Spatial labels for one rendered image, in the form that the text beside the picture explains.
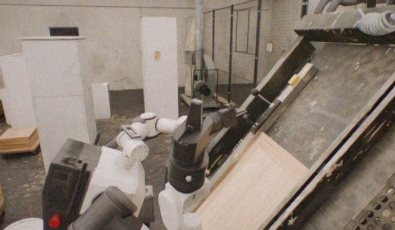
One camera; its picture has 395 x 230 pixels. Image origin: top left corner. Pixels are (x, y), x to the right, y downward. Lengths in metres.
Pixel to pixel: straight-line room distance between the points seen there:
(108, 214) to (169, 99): 4.36
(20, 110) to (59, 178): 4.59
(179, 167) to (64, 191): 0.45
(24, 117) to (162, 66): 2.54
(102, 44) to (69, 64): 5.88
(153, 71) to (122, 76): 4.49
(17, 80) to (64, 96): 1.99
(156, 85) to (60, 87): 1.97
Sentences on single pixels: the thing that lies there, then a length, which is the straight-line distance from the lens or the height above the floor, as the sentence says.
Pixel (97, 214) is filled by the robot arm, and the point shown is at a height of 1.34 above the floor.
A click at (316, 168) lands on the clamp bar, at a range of 0.91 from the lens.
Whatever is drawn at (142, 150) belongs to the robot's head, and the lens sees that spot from 0.89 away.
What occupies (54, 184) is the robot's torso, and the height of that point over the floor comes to 1.35.
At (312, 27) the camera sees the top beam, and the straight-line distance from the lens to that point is 1.48.
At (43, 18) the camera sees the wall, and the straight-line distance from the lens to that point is 9.49.
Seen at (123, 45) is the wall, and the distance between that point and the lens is 9.23.
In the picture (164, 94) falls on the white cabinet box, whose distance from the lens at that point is 4.98.
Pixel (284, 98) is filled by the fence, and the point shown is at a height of 1.48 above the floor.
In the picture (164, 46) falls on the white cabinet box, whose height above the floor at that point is 1.56.
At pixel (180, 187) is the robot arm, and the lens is 0.61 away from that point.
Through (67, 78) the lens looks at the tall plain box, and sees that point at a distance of 3.44.
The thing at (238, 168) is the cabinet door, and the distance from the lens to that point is 1.28.
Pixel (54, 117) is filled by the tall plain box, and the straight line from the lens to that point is 3.57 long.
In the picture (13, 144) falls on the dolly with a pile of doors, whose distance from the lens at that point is 4.89.
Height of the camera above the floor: 1.77
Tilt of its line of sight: 18 degrees down
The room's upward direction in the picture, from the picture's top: straight up
